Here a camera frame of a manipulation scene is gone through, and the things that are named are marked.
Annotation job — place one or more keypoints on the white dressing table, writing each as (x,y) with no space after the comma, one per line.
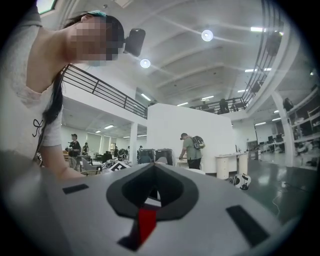
(182,161)

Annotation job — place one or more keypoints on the person's white shirt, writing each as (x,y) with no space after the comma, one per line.
(22,112)

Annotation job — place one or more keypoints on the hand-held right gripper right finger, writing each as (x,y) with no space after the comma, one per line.
(205,220)

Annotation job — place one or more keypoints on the black head-mounted camera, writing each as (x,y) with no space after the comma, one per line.
(135,42)

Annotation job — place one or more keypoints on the black suitcase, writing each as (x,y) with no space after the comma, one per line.
(163,156)
(146,156)

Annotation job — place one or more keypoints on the teal hair clip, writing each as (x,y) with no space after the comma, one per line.
(97,13)

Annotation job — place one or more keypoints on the black balcony railing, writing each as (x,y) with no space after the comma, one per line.
(105,90)

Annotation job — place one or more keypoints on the red cloth covered table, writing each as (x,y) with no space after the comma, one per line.
(147,222)

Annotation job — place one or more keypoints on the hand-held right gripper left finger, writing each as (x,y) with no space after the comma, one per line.
(82,215)

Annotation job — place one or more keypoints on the round ceiling light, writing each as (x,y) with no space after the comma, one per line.
(145,63)
(206,35)

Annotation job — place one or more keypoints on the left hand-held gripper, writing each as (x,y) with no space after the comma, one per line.
(120,167)

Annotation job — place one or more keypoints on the person's head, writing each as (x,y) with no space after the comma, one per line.
(92,37)

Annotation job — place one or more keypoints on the person's left forearm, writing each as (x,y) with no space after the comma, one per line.
(60,165)

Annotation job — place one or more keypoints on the white curved desk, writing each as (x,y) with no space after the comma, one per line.
(232,163)

